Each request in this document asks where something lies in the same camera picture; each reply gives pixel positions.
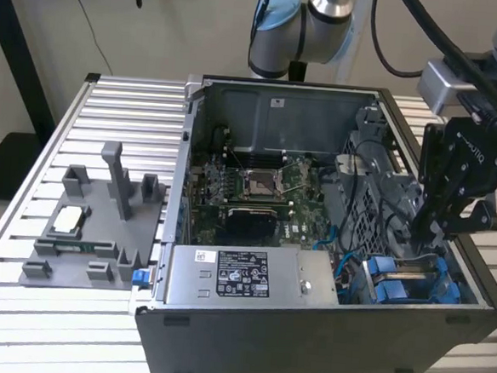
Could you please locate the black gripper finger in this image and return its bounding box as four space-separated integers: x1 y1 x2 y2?
438 159 497 244
413 121 463 244

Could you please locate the hard disk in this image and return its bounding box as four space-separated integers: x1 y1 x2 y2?
360 252 456 296

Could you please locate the grey metal disk bay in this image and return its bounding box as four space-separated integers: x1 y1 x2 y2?
323 128 465 273

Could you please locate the blue disk carrier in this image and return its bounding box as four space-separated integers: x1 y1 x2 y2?
375 284 462 310

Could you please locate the black RAM slot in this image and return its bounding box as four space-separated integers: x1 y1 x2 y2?
231 148 288 161
231 156 288 168

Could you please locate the black expansion slot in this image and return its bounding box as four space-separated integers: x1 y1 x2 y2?
222 195 296 210

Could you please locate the green motherboard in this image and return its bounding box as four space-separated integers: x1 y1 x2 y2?
184 146 340 255

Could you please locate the metal socket cover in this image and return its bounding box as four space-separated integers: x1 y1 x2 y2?
275 158 311 197

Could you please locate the CPU socket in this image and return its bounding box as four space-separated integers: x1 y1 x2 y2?
241 168 283 204

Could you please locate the silver power supply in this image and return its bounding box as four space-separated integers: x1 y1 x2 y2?
163 238 342 318

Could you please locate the black graphics card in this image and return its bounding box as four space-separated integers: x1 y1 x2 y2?
223 204 281 246

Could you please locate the dark grey PC case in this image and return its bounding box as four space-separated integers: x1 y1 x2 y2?
123 68 497 373

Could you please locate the grey parts rack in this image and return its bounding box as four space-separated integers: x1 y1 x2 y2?
18 135 170 296

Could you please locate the green RAM stick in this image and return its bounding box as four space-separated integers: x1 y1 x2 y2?
53 240 101 256

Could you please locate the silver CPU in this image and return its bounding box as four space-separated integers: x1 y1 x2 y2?
52 204 88 235

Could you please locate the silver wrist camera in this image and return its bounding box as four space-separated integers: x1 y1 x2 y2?
414 57 483 120

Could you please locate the long black wire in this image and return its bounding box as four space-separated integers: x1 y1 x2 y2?
338 135 396 253

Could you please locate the thin black cable loop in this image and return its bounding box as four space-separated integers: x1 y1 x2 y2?
366 0 429 79

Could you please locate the thin blue wire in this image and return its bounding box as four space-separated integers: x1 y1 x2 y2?
311 223 360 289

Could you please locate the thin wire locking lever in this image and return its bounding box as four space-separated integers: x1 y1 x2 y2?
228 147 249 173

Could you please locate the black arm joint cable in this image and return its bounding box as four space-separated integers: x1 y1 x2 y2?
253 0 276 32

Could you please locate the thin wall cable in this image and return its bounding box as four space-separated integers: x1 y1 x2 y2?
58 0 118 76

